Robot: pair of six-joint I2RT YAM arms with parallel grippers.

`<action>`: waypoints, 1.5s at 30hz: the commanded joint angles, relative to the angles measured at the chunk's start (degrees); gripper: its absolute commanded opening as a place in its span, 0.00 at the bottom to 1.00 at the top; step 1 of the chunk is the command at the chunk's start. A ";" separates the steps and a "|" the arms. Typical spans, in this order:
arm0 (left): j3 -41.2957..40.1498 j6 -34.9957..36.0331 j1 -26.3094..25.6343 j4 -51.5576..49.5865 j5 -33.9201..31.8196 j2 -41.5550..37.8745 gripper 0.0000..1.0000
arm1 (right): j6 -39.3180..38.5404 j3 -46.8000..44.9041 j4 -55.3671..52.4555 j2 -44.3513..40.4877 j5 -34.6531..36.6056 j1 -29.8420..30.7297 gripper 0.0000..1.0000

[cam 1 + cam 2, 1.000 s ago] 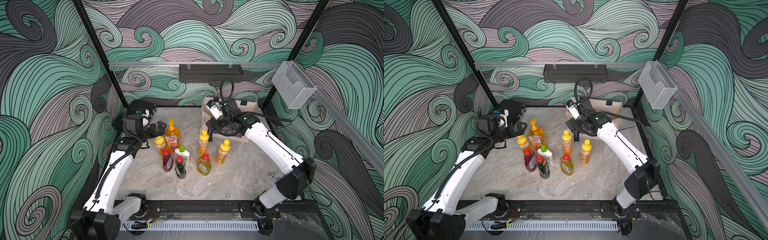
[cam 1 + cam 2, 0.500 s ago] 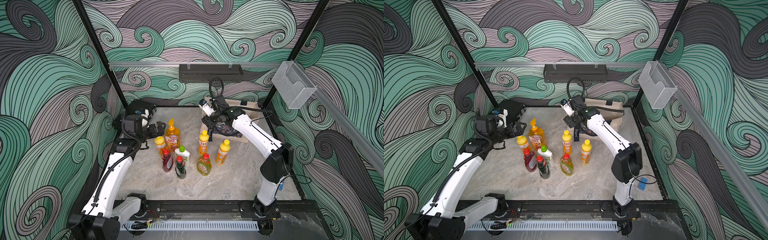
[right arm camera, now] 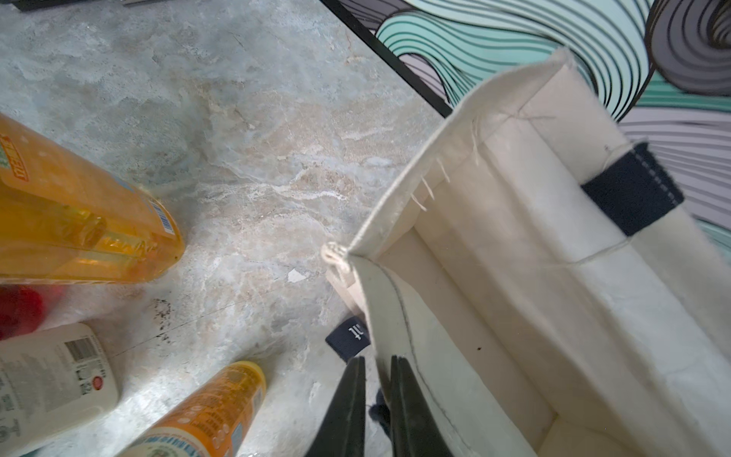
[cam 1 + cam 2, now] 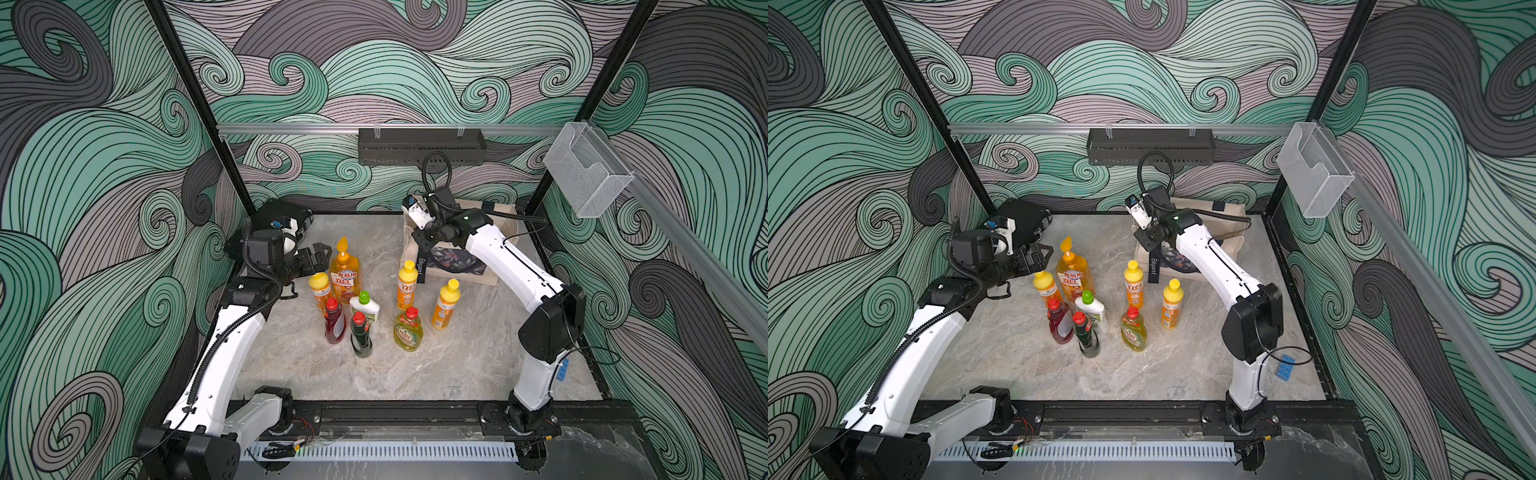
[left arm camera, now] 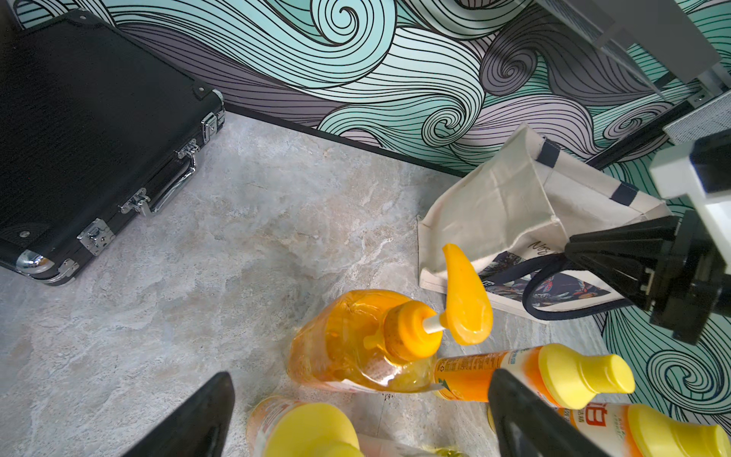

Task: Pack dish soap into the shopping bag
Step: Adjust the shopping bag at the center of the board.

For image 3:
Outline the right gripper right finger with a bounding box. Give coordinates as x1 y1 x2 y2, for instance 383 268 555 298
390 355 452 457

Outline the large orange dish soap bottle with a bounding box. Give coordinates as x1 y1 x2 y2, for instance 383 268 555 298
1 116 186 284

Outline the red liquid bottle red cap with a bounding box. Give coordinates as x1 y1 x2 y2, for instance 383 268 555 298
1 285 66 340

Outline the beige canvas shopping bag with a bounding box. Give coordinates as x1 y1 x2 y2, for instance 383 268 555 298
321 49 730 456

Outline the yellow cap orange bottle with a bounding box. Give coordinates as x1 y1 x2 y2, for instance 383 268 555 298
120 361 267 457

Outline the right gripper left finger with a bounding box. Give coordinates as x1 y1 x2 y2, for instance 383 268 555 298
306 357 366 457

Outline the black case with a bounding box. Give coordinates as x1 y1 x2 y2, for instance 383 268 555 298
1 0 159 13

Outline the white bottle green cap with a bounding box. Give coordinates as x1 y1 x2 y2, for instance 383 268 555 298
1 323 120 456

